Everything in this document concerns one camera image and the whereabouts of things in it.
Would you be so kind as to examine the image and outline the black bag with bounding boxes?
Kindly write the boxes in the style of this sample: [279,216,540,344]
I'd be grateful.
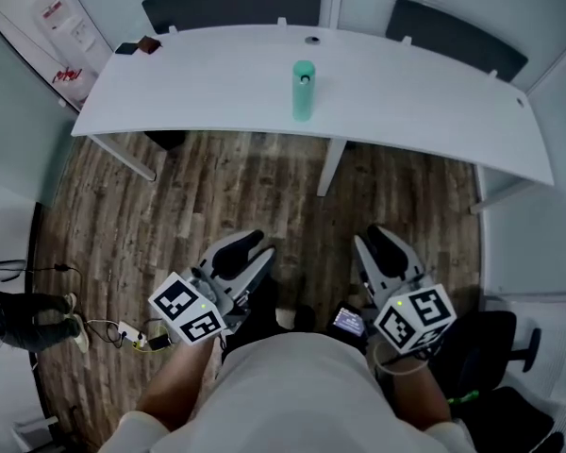
[470,384,566,453]

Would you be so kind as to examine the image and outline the person's right forearm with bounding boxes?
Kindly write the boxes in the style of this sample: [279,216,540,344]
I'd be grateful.
[375,355,455,432]

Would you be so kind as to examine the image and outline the white power strip with cables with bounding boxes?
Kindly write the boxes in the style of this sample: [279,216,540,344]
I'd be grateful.
[86,317,167,349]

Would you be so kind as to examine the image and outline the black device with screen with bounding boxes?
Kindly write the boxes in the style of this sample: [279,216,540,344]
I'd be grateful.
[331,301,368,337]

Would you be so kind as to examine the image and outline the white desk leg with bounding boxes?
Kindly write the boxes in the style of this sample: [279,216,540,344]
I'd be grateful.
[316,138,349,198]
[89,133,158,183]
[468,166,540,216]

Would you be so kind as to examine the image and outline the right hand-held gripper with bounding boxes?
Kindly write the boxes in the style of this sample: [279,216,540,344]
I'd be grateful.
[353,225,457,353]

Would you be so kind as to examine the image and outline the person's white shirt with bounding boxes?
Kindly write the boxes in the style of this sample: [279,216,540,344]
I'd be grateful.
[96,331,478,453]

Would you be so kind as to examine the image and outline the black bin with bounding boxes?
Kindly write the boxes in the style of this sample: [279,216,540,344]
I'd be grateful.
[142,130,188,152]

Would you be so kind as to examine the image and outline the brown wallet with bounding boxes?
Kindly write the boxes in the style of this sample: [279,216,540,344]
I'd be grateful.
[136,35,162,56]

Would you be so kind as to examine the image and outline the person's left forearm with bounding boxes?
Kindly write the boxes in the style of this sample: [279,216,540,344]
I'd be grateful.
[135,335,219,432]

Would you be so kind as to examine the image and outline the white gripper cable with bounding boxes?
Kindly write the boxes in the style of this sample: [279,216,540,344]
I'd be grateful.
[371,342,432,377]

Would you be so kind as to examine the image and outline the person's black trousers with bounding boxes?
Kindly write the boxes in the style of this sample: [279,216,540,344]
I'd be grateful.
[220,275,323,363]

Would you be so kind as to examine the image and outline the white water dispenser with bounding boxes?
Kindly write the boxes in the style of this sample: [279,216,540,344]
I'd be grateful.
[32,0,101,109]

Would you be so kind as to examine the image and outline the dark grey desk partition panel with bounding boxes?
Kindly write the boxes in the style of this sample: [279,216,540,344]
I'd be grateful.
[141,0,324,35]
[385,0,530,84]

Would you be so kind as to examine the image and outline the green water bottle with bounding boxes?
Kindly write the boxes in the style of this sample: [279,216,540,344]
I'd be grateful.
[291,82,314,124]

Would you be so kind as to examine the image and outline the black office chair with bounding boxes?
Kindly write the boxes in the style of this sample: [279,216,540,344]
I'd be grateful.
[456,309,544,396]

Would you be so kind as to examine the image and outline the red sticker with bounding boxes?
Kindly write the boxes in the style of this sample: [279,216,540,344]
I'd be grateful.
[51,66,84,85]

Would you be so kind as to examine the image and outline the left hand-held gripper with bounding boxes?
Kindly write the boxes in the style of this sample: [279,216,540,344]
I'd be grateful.
[148,228,277,346]

